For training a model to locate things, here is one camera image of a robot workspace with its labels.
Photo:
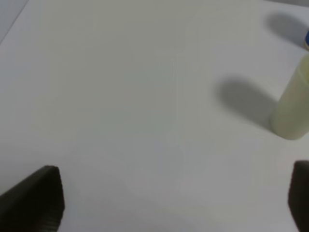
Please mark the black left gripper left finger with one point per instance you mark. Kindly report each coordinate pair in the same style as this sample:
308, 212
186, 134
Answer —
36, 204

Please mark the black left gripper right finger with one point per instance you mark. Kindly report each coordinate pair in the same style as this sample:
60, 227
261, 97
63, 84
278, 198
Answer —
298, 195

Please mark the blue sleeved paper cup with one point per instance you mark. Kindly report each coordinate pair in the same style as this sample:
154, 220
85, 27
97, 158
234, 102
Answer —
306, 41

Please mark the light green plastic cup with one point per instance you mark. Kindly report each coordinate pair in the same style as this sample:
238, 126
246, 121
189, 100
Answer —
290, 119

